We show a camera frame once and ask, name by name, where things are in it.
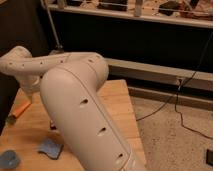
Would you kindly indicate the blue cloth piece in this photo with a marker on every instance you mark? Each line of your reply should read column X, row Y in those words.
column 9, row 160

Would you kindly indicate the metal pole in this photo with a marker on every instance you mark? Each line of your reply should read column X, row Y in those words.
column 58, row 44

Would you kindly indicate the wooden table board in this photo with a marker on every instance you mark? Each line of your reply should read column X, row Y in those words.
column 33, row 127

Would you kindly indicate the black and red box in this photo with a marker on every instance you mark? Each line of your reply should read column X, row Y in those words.
column 52, row 126

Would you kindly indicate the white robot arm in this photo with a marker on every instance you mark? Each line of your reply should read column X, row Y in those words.
column 68, row 84

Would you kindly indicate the blue grey sponge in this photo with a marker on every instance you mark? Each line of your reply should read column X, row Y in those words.
column 50, row 148

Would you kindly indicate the cluttered wooden shelf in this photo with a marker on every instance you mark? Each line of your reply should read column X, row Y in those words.
column 177, row 12

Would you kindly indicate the black object on floor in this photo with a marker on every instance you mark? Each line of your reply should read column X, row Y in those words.
column 209, row 157

